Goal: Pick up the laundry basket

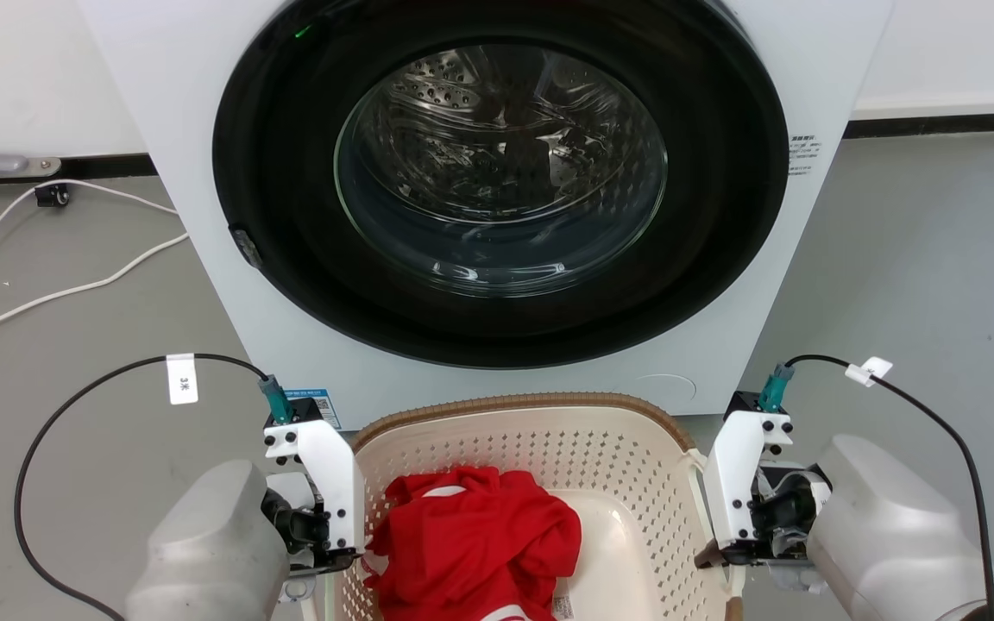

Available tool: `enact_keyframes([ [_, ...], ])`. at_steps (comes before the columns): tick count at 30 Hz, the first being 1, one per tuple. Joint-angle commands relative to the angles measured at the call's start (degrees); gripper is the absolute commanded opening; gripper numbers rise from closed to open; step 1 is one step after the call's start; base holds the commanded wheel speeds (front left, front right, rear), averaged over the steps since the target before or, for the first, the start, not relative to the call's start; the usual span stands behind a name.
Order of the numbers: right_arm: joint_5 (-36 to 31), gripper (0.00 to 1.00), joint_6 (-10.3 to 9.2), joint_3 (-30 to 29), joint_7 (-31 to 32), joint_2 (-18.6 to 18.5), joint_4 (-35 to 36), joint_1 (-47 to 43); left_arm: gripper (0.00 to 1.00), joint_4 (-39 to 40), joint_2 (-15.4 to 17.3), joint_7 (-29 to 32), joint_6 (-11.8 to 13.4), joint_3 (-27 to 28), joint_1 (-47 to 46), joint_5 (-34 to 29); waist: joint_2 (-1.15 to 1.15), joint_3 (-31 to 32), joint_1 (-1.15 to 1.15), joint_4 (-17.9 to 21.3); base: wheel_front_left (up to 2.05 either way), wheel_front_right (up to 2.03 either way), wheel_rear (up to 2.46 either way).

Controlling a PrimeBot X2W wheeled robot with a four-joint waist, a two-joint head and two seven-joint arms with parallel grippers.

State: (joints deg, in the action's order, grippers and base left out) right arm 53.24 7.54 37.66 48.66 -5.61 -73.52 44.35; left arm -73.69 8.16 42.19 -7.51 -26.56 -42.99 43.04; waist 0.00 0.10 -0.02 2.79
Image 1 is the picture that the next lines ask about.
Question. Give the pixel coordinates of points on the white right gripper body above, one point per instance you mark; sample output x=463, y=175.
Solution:
x=734, y=483

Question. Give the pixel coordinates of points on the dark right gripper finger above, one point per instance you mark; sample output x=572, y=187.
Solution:
x=711, y=556

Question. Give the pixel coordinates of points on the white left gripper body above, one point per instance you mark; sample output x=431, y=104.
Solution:
x=333, y=492

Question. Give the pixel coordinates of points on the beige perforated plastic laundry basket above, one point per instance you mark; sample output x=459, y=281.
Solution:
x=549, y=448

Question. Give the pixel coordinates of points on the blue QR washer sticker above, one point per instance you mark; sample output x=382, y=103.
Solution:
x=323, y=407

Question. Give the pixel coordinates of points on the red garment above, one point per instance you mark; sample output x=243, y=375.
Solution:
x=471, y=543

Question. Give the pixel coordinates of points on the white garment care label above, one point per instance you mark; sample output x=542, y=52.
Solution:
x=563, y=607

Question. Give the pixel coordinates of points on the round black glass washer door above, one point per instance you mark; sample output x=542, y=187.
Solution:
x=290, y=172

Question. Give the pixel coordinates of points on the white text washer sticker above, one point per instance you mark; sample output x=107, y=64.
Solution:
x=802, y=155

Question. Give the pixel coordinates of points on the white front-load washing machine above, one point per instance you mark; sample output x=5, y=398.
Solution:
x=825, y=52

